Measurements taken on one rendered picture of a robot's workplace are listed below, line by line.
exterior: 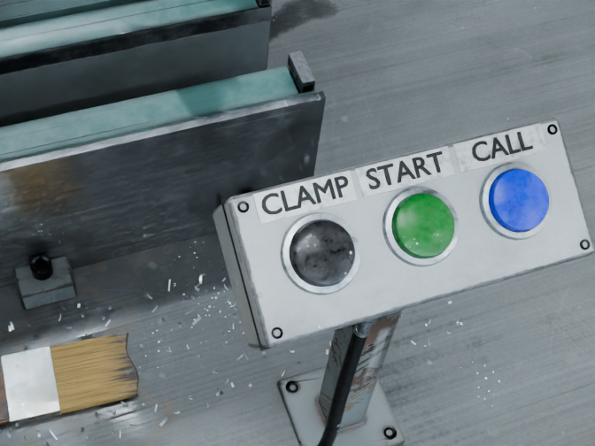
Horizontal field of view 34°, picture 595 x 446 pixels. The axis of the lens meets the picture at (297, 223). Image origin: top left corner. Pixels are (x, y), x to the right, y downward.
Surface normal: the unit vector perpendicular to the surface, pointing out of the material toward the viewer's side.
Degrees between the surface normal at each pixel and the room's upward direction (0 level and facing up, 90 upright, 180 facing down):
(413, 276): 29
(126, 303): 0
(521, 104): 0
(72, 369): 2
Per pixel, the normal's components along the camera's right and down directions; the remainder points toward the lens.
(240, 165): 0.34, 0.80
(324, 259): 0.23, -0.07
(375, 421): 0.08, -0.55
